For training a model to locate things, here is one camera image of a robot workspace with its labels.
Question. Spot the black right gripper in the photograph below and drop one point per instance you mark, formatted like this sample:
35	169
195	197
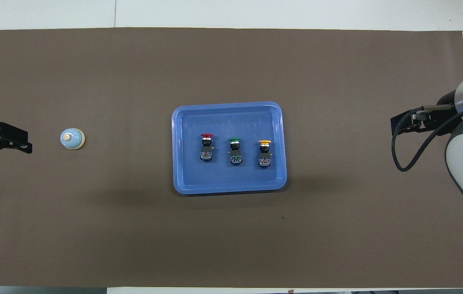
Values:
439	118

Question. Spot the light blue service bell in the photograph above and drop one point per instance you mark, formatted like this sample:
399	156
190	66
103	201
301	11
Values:
71	139

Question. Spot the brown table mat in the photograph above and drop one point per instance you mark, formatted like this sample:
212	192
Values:
92	228

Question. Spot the green mushroom push button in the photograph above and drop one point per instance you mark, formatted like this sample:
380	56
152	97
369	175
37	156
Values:
235	155

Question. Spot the blue plastic tray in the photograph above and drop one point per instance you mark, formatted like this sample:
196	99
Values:
227	179

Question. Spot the yellow mushroom push button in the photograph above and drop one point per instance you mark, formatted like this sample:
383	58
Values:
264	158

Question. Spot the red mushroom push button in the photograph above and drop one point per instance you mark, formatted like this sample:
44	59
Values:
207	152

